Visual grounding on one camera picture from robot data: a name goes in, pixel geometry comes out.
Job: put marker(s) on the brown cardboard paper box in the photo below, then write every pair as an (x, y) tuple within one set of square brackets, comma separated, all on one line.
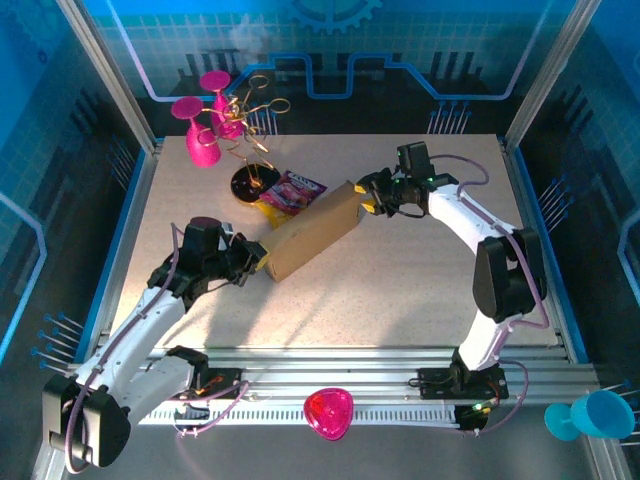
[(310, 235)]

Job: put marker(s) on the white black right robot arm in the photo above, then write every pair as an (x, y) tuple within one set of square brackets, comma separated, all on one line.
[(460, 210)]

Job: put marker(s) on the purple snack packet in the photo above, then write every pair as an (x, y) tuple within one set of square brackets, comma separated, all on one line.
[(295, 192)]

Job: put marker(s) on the large pink goblet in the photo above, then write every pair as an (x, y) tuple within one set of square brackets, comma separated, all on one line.
[(202, 147)]

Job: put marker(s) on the pink triangular bowl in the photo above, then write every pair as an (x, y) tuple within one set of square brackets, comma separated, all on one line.
[(327, 412)]

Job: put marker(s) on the small pink goblet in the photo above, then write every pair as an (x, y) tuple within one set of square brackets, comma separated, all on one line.
[(215, 80)]

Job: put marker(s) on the blue goblet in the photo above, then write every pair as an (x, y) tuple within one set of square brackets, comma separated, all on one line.
[(602, 415)]

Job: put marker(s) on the aluminium side rail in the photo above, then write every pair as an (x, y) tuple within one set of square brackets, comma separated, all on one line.
[(125, 240), (527, 200)]

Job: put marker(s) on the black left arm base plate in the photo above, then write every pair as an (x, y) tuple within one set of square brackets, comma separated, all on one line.
[(225, 382)]

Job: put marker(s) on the aluminium frame rail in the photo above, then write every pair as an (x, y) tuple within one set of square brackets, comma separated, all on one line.
[(325, 370)]

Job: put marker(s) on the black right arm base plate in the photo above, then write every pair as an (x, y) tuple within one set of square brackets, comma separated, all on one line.
[(435, 382)]

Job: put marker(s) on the aluminium frame post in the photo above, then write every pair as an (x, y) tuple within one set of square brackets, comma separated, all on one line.
[(550, 70), (110, 75)]

